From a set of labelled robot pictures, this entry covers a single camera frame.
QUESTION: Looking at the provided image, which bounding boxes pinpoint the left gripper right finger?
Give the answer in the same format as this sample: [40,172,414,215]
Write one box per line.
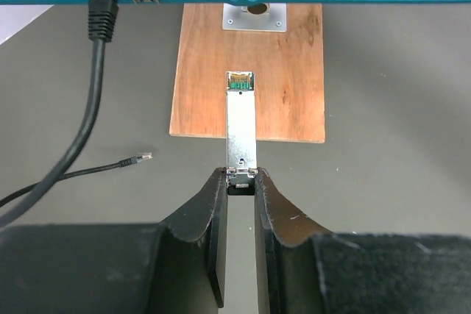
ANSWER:
[254,168,331,313]

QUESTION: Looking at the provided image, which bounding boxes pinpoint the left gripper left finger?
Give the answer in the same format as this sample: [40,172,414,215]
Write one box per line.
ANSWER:
[157,168,228,308]

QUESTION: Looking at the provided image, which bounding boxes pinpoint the black ethernet cable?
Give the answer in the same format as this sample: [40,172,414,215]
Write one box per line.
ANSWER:
[0,0,154,228]

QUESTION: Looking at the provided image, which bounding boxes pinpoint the wooden board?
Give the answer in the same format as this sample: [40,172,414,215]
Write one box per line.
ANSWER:
[169,4,326,143]

